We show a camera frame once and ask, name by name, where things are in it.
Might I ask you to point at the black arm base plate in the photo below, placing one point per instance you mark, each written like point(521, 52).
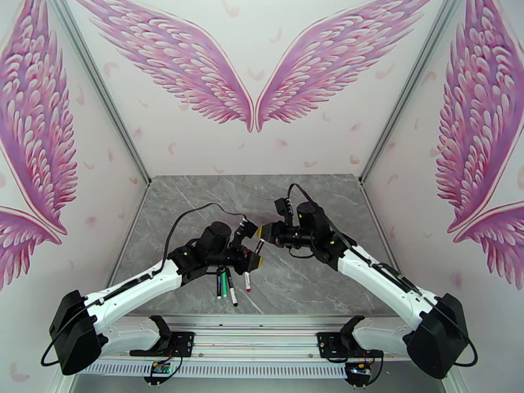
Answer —
point(327, 342)
point(184, 342)

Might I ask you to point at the red whiteboard marker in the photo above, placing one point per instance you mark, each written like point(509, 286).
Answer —
point(247, 281)

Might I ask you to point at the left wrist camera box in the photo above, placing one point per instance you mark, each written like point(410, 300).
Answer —
point(244, 230)

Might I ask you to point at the aluminium frame bar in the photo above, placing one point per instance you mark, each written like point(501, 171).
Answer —
point(371, 211)
point(137, 211)

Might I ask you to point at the small circuit board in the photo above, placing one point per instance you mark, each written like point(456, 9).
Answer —
point(160, 368)
point(358, 368)

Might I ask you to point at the aluminium frame post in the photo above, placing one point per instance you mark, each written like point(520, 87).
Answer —
point(98, 82)
point(414, 82)

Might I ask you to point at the slim dark pen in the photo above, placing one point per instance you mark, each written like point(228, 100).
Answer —
point(259, 245)

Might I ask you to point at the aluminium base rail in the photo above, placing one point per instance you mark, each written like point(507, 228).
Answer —
point(254, 338)

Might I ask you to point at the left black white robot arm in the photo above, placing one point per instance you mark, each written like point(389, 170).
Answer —
point(131, 283)

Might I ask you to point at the slim green pen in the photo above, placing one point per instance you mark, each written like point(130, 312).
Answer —
point(224, 283)

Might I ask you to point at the black whiteboard marker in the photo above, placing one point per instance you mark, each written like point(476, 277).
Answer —
point(233, 291)

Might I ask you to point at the slim black pen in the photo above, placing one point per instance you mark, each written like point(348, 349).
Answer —
point(219, 289)

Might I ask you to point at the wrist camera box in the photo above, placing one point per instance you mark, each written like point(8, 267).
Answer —
point(283, 207)
point(244, 230)

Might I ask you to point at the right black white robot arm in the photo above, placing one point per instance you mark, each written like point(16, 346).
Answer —
point(376, 277)

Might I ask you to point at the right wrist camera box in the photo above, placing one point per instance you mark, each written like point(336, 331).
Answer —
point(283, 207)

